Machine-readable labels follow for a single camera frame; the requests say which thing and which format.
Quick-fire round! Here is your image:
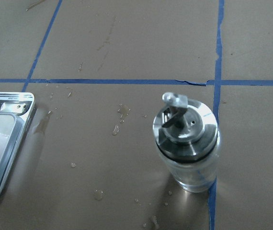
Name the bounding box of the glass sauce bottle metal lid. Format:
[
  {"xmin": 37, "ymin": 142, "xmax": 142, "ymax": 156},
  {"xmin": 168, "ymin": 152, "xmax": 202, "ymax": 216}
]
[{"xmin": 152, "ymin": 92, "xmax": 220, "ymax": 193}]

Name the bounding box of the grey digital kitchen scale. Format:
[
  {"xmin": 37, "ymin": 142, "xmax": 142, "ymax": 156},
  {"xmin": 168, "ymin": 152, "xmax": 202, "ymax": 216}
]
[{"xmin": 0, "ymin": 92, "xmax": 36, "ymax": 194}]

